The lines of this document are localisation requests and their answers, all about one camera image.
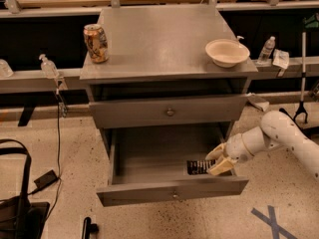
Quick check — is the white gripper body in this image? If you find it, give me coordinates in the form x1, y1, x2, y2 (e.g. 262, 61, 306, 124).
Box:
225, 133, 254, 163

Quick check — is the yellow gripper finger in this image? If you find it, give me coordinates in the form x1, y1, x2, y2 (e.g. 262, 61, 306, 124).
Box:
205, 143, 226, 160
208, 156, 236, 176

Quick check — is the dark chocolate rxbar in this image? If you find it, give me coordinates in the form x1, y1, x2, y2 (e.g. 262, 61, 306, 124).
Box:
186, 160, 215, 175

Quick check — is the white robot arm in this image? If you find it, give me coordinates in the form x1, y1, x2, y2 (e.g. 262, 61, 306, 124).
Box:
205, 111, 319, 180

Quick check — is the open grey lower drawer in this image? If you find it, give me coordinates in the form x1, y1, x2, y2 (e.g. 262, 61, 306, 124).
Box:
97, 123, 248, 207

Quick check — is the grey drawer cabinet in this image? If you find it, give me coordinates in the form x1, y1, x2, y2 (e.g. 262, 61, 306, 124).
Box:
79, 4, 259, 157

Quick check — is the grey upper drawer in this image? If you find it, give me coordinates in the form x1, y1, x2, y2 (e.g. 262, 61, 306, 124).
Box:
90, 95, 246, 128

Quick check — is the white box on floor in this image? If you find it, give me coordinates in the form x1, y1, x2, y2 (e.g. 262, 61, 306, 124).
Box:
247, 94, 269, 112

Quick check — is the white bowl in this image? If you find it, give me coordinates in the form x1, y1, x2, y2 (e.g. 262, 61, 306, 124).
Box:
205, 39, 250, 68

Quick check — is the clear water bottle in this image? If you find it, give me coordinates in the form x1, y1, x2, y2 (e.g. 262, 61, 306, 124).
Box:
257, 36, 275, 64

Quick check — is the black stand with pole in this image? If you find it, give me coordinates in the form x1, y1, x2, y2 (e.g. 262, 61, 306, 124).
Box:
292, 13, 319, 123

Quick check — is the orange soda can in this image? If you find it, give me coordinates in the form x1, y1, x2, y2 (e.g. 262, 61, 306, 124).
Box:
84, 24, 108, 63

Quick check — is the black power adapter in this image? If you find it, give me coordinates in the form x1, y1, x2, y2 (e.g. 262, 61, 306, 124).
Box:
34, 170, 59, 190

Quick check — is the clear sanitizer pump bottle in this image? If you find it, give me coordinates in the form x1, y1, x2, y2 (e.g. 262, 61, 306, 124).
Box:
39, 54, 59, 79

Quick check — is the clear plastic container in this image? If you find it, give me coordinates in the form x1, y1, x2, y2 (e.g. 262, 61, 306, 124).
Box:
0, 59, 14, 78

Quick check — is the black handle object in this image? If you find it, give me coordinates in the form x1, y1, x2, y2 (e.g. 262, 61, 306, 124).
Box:
82, 217, 99, 239

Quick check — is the black power cable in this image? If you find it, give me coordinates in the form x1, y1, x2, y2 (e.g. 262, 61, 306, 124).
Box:
28, 90, 68, 217

